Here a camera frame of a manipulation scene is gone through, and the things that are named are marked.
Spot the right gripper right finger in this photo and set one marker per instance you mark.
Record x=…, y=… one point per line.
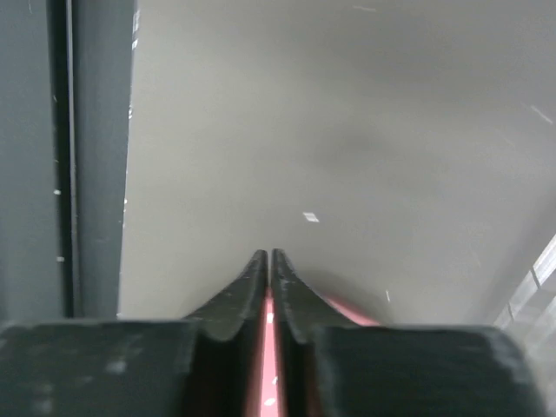
x=333, y=366

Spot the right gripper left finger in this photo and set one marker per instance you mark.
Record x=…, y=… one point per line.
x=207, y=363

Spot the pink polka dot plate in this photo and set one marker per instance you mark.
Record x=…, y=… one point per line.
x=271, y=400

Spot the metal wire dish rack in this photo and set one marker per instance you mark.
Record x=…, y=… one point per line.
x=532, y=303

